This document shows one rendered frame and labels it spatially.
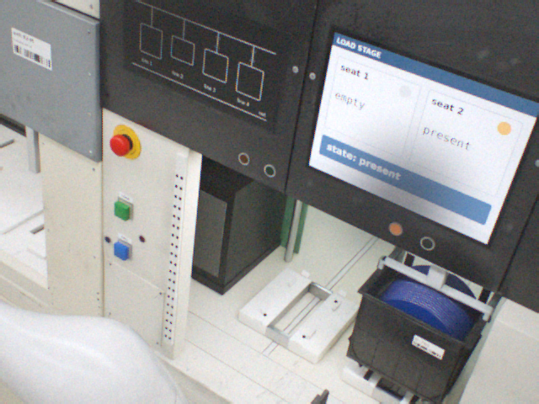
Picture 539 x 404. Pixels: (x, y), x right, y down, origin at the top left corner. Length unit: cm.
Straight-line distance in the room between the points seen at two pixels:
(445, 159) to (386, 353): 60
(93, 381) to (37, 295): 117
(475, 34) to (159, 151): 60
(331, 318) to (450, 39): 90
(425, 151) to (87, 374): 55
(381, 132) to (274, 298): 77
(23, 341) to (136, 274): 85
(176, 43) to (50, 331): 62
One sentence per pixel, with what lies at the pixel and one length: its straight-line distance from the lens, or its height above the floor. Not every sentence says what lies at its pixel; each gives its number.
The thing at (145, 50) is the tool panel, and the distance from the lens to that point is 118.
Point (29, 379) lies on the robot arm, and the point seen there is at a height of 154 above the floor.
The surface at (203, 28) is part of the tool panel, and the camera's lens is 109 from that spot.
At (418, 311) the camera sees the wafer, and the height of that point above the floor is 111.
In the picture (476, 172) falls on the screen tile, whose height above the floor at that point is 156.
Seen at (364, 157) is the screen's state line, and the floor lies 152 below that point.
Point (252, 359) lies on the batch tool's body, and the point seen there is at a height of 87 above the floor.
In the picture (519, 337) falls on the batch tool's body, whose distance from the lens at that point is 99.
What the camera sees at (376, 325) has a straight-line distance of 142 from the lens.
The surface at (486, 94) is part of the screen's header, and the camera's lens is 91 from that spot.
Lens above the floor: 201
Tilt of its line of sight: 34 degrees down
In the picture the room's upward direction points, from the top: 9 degrees clockwise
